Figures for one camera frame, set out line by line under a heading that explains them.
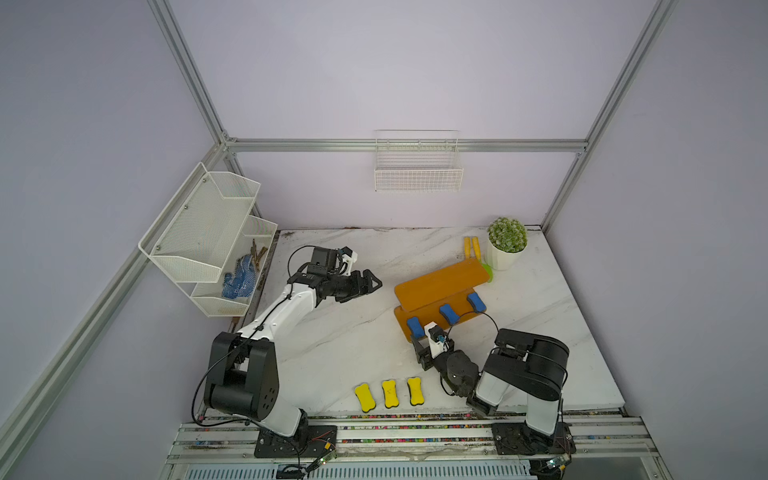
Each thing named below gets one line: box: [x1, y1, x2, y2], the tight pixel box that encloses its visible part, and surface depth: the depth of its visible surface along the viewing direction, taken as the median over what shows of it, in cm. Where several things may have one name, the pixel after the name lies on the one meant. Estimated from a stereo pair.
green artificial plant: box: [488, 217, 528, 253], surface depth 102 cm
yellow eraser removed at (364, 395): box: [354, 383, 376, 413], surface depth 82 cm
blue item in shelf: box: [222, 254, 256, 299], surface depth 90 cm
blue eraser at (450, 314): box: [439, 304, 460, 325], surface depth 97 cm
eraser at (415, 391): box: [407, 377, 425, 406], surface depth 83 cm
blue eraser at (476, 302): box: [467, 292, 487, 313], surface depth 100 cm
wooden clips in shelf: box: [250, 238, 268, 270], surface depth 97 cm
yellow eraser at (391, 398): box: [382, 380, 400, 409], surface depth 81 cm
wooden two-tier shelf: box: [394, 258, 490, 343], surface depth 92 cm
